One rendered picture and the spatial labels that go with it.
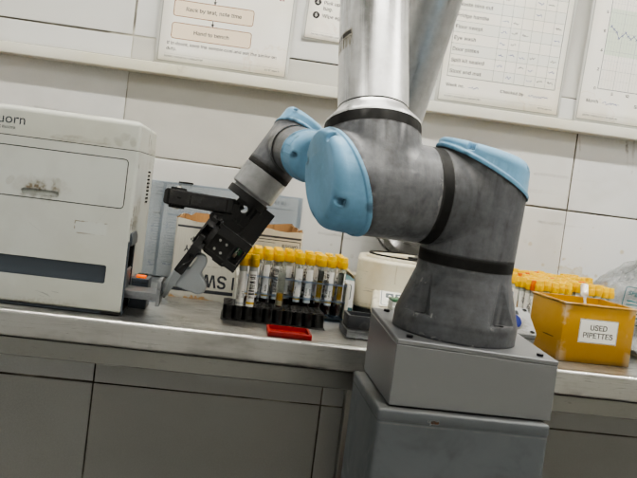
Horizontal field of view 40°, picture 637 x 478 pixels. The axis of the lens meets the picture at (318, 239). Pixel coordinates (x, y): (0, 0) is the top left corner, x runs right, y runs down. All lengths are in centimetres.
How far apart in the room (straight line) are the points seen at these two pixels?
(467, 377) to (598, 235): 120
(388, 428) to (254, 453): 111
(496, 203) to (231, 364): 54
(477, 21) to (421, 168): 113
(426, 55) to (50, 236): 62
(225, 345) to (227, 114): 79
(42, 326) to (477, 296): 66
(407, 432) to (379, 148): 32
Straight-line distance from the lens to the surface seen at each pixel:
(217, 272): 167
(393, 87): 104
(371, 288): 170
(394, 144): 99
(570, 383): 146
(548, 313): 158
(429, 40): 127
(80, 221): 139
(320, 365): 136
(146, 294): 140
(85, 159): 138
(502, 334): 106
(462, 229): 103
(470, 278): 104
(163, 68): 199
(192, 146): 201
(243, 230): 140
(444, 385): 102
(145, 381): 207
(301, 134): 128
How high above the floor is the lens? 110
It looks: 3 degrees down
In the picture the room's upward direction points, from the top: 7 degrees clockwise
